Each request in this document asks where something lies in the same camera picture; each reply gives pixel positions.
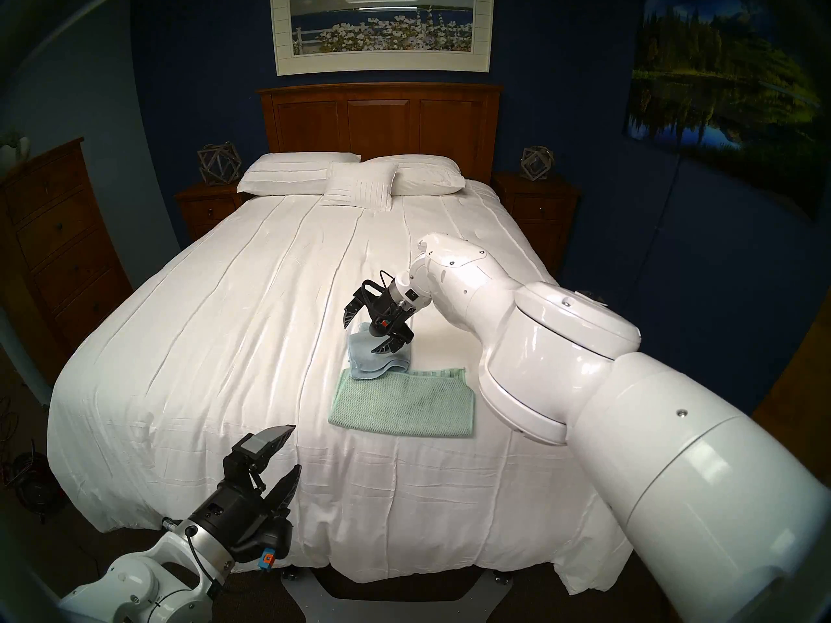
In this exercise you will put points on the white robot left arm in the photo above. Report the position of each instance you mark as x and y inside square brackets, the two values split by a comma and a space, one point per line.
[143, 586]

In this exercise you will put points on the framed flower seascape picture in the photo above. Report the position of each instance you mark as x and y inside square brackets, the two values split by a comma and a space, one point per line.
[383, 28]

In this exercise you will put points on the white bed comforter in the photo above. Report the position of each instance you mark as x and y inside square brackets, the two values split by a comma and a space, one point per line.
[227, 317]

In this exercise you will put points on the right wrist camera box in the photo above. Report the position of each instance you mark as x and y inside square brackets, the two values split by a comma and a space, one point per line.
[387, 318]

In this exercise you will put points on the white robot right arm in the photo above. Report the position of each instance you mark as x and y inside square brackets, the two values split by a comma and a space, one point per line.
[617, 401]

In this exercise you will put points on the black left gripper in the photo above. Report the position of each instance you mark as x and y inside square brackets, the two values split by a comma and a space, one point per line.
[224, 508]

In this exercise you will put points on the forest lake poster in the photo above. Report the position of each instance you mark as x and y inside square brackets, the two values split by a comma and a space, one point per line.
[711, 96]

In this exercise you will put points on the brown wooden dresser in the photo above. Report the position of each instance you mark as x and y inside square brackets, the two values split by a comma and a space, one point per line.
[62, 252]

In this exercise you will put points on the mint green hand towel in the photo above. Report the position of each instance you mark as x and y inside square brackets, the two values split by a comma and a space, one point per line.
[406, 404]

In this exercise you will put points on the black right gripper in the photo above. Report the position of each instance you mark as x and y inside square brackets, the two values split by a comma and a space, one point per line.
[376, 294]

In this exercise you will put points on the small square white pillow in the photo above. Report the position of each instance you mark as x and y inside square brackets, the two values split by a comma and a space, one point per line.
[361, 187]

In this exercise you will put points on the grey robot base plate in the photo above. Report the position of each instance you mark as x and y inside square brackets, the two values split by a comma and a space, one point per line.
[396, 609]

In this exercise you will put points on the light blue hand towel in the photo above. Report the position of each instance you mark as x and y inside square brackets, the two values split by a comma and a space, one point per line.
[373, 362]

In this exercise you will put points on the black floor device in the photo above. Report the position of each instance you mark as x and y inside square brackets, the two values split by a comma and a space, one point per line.
[36, 488]

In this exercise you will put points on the long white pillow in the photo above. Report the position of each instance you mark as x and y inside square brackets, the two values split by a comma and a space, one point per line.
[285, 172]
[432, 176]

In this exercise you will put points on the brown wooden nightstand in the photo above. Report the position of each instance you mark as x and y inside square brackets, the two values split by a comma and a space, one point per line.
[208, 209]
[539, 213]

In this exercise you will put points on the brown wooden headboard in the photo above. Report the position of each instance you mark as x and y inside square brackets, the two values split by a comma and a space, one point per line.
[383, 125]

